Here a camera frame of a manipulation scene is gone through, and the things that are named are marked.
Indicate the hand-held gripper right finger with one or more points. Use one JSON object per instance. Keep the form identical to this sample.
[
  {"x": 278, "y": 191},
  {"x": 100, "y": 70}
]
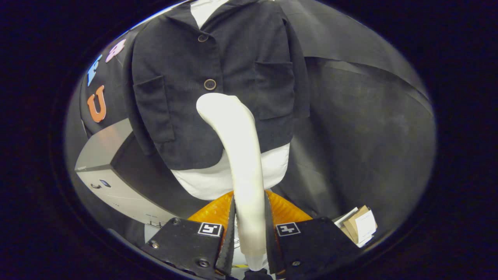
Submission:
[{"x": 311, "y": 243}]

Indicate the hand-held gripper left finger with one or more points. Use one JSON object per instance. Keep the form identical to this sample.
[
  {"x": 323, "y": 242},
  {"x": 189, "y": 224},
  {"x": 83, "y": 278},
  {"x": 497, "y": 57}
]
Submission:
[{"x": 186, "y": 245}]

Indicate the white shirt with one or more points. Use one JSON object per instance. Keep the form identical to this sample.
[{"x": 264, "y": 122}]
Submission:
[{"x": 202, "y": 182}]

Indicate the black button jacket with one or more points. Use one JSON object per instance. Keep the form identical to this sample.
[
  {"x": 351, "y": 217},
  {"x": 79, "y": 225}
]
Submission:
[{"x": 253, "y": 46}]

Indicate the cardboard box with paper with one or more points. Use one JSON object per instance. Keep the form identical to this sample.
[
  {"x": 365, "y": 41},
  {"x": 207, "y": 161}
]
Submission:
[{"x": 356, "y": 223}]

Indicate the grey drawer cabinet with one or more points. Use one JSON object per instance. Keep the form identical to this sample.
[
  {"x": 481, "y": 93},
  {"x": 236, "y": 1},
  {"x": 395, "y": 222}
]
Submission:
[{"x": 101, "y": 147}]

